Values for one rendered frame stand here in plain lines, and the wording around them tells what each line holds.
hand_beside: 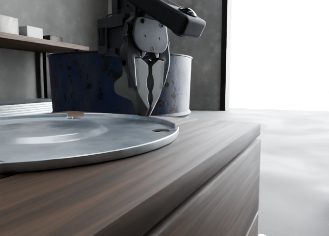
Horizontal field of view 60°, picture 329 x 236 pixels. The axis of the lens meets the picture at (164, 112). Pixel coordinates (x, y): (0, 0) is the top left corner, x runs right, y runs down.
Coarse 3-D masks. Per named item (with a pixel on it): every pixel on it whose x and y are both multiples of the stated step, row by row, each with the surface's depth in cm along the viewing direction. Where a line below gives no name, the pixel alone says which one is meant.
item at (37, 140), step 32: (0, 128) 30; (32, 128) 30; (64, 128) 30; (96, 128) 30; (128, 128) 34; (160, 128) 34; (0, 160) 20; (32, 160) 18; (64, 160) 18; (96, 160) 20
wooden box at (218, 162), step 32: (192, 128) 35; (224, 128) 35; (256, 128) 38; (128, 160) 21; (160, 160) 21; (192, 160) 21; (224, 160) 25; (256, 160) 38; (0, 192) 15; (32, 192) 15; (64, 192) 15; (96, 192) 15; (128, 192) 15; (160, 192) 15; (192, 192) 19; (224, 192) 25; (256, 192) 39; (0, 224) 11; (32, 224) 11; (64, 224) 11; (96, 224) 11; (128, 224) 12; (160, 224) 16; (192, 224) 19; (224, 224) 26; (256, 224) 40
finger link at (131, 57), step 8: (128, 40) 38; (120, 48) 39; (128, 48) 38; (136, 48) 39; (120, 56) 39; (128, 56) 38; (136, 56) 39; (128, 64) 38; (128, 72) 39; (128, 80) 40
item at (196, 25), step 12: (132, 0) 39; (144, 0) 38; (156, 0) 37; (168, 0) 40; (144, 12) 38; (156, 12) 37; (168, 12) 36; (180, 12) 35; (192, 12) 36; (168, 24) 36; (180, 24) 35; (192, 24) 35; (204, 24) 37; (180, 36) 37; (192, 36) 37
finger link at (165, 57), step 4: (168, 44) 44; (168, 48) 45; (164, 52) 44; (168, 52) 45; (160, 56) 43; (164, 56) 44; (168, 56) 45; (164, 60) 44; (168, 60) 45; (164, 64) 44; (168, 64) 45; (164, 68) 44; (168, 68) 45; (164, 72) 44; (164, 76) 44; (164, 80) 44
